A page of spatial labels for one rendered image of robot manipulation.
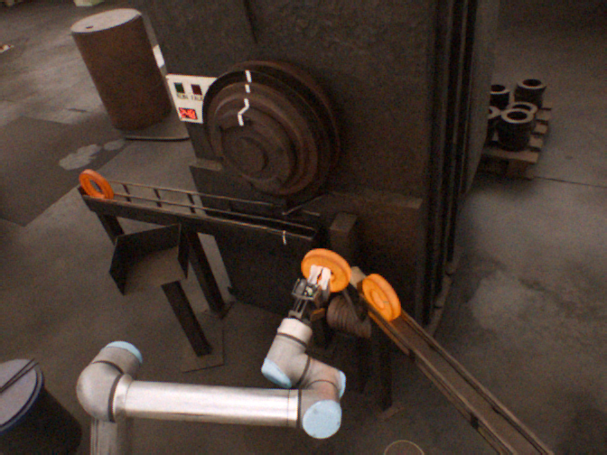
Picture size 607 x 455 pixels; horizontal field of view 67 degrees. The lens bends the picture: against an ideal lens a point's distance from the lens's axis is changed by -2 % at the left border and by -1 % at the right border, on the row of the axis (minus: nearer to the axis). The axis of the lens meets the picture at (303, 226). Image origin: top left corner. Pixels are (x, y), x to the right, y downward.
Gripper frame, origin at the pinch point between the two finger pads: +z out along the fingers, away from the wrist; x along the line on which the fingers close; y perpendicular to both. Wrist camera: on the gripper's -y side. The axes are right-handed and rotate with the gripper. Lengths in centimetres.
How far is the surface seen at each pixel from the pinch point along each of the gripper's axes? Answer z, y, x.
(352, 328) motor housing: -5.4, -35.1, -4.8
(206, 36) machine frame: 51, 41, 54
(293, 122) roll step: 28.6, 29.9, 14.8
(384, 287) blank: 1.2, -6.9, -17.4
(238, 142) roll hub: 20.9, 26.7, 31.3
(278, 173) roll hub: 18.7, 17.1, 19.3
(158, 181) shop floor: 81, -115, 195
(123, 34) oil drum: 175, -59, 259
